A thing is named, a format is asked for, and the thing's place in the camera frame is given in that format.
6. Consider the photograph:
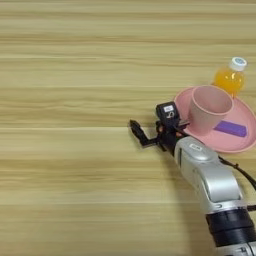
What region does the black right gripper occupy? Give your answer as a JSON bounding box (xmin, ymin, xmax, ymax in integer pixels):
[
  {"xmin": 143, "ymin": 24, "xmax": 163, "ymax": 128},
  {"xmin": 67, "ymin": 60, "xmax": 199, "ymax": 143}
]
[{"xmin": 129, "ymin": 119, "xmax": 191, "ymax": 154}]

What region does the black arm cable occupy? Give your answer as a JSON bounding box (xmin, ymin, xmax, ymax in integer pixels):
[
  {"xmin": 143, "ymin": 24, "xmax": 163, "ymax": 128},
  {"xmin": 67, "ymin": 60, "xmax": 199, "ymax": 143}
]
[{"xmin": 218, "ymin": 155, "xmax": 256, "ymax": 212}]

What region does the orange juice bottle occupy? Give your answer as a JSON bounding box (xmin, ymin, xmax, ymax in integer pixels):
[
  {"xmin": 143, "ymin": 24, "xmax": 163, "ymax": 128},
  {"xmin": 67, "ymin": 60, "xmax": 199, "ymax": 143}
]
[{"xmin": 212, "ymin": 56, "xmax": 248, "ymax": 100}]

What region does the pink round plate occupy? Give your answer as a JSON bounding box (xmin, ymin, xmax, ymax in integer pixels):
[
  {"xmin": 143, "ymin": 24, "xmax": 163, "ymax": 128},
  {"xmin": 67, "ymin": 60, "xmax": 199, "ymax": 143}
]
[{"xmin": 173, "ymin": 87, "xmax": 256, "ymax": 154}]

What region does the purple rectangular block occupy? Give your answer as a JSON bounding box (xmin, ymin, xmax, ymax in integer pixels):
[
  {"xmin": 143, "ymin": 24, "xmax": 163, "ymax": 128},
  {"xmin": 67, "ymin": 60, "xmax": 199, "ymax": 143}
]
[{"xmin": 213, "ymin": 120, "xmax": 248, "ymax": 139}]

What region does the pink plastic cup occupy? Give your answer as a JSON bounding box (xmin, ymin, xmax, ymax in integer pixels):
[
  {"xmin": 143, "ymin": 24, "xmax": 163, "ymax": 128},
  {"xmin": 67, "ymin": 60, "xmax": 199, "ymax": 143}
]
[{"xmin": 188, "ymin": 85, "xmax": 234, "ymax": 137}]

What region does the small black box white label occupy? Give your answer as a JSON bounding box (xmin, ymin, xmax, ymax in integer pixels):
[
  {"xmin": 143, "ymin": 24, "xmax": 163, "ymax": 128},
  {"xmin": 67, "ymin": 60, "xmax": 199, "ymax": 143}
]
[{"xmin": 155, "ymin": 101, "xmax": 181, "ymax": 128}]

